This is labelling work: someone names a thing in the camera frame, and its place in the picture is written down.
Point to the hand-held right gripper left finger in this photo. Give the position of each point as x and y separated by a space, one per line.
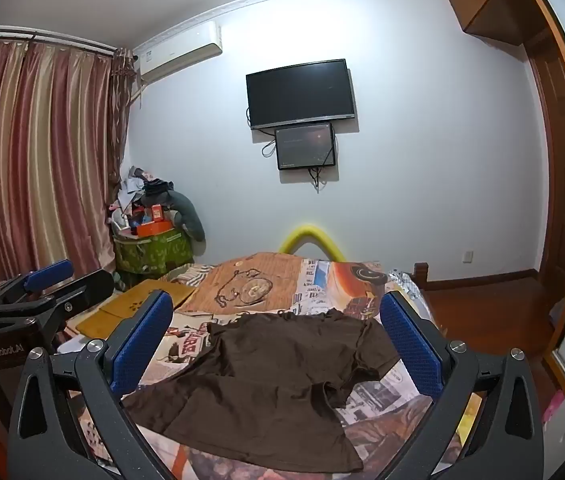
145 340

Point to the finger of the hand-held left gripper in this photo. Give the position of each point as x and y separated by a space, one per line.
87 285
52 272

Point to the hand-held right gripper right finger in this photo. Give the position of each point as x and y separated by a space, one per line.
412 345

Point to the brown shirt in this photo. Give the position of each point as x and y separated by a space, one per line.
262 370

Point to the wooden lap desk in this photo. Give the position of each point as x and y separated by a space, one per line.
122 305

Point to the green storage box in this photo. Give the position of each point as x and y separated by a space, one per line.
152 255

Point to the striped pillow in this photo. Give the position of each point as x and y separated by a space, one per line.
192 274

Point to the orange box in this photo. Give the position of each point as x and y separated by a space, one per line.
155 228

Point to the wooden baseboard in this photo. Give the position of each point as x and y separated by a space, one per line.
482 279

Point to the striped pink curtain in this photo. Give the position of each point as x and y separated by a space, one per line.
37 160

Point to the printed blanket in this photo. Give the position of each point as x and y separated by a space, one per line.
312 285

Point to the grey plush toy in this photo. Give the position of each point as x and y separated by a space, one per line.
190 215

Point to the yellow foam tube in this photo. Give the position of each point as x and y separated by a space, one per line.
307 230

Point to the small black monitor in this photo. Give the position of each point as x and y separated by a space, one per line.
305 145

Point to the curtain rod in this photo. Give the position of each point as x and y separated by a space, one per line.
62 42

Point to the white air conditioner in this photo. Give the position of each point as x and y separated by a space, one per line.
182 52

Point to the wooden bed post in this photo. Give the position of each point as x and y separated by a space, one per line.
421 272

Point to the white wall socket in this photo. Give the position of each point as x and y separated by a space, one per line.
469 257

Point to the black wall television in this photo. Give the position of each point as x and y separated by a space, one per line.
300 92

